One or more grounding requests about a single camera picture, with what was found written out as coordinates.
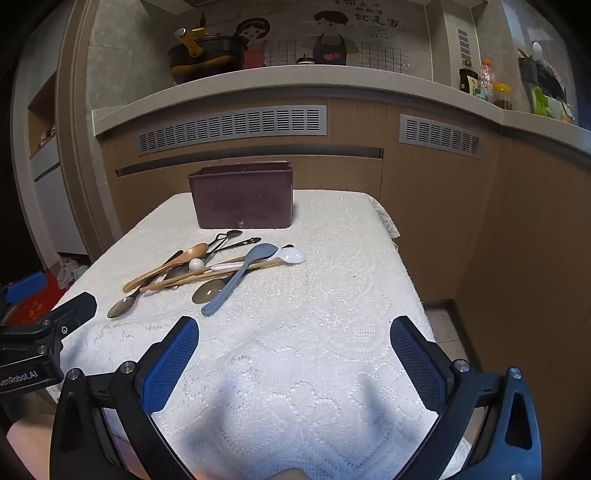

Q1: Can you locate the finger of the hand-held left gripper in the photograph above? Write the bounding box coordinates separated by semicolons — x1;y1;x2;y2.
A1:
0;271;49;306
39;292;99;345

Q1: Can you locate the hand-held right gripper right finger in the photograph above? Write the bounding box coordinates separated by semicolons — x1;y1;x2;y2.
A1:
389;316;544;480

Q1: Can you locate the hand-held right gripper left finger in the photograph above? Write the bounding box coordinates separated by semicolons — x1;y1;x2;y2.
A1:
48;316;200;480

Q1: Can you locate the large black ladle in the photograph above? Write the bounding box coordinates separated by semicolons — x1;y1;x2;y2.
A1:
107;270;185;319

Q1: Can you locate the round-bowl flat-handle metal spoon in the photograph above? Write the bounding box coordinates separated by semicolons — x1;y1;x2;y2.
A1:
191;278;228;305

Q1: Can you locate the wooden spoon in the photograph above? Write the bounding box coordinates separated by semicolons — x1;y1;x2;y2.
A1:
122;242;209;294

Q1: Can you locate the black shovel-shaped spoon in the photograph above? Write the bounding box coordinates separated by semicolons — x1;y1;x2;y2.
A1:
203;229;244;254

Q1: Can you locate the dark spoon with ornate handle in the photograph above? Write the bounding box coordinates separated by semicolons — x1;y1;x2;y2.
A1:
210;237;262;256

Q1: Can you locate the blue-grey plastic spoon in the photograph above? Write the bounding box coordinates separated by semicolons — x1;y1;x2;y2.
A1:
201;242;280;318

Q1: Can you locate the maroon plastic utensil container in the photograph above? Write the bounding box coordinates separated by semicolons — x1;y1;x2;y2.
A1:
188;161;295;230

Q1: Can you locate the person's left forearm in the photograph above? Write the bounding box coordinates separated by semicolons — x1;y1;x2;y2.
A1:
7;413;58;480

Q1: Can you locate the red box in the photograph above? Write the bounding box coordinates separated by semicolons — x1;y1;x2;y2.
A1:
4;272;70;326

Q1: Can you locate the colourful cloth bundle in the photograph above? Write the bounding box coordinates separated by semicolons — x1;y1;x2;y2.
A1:
55;258;90;289

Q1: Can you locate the white side cabinet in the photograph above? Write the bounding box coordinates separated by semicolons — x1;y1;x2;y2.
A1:
11;69;88;256

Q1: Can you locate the white lace tablecloth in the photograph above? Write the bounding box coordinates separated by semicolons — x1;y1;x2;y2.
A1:
44;190;472;480

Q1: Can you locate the wooden cabinet front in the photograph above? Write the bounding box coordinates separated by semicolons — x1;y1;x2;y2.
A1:
99;95;591;416

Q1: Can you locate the short grey vent grille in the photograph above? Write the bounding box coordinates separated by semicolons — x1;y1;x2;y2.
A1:
399;114;481;160

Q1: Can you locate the long grey vent grille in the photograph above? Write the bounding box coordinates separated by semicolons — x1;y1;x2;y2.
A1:
139;105;328;153

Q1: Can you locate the jar with yellow lid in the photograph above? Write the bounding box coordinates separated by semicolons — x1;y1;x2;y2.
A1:
492;82;514;110

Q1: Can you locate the black wok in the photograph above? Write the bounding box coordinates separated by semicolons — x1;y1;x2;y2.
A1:
167;36;242;85

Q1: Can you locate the clear plastic bottle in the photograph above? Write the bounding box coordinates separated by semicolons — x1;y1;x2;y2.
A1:
478;59;495;95

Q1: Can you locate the beige kitchen countertop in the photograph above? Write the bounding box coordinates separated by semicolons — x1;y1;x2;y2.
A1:
91;64;591;155

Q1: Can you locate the dark hanging utensil basket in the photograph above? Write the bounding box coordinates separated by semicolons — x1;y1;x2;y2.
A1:
517;42;568;100

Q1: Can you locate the yellow handled kitchen tool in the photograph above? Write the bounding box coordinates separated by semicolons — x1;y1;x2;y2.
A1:
174;28;204;58

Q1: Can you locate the cartoon wall sticker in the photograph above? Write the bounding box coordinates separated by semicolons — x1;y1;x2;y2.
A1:
233;0;402;70

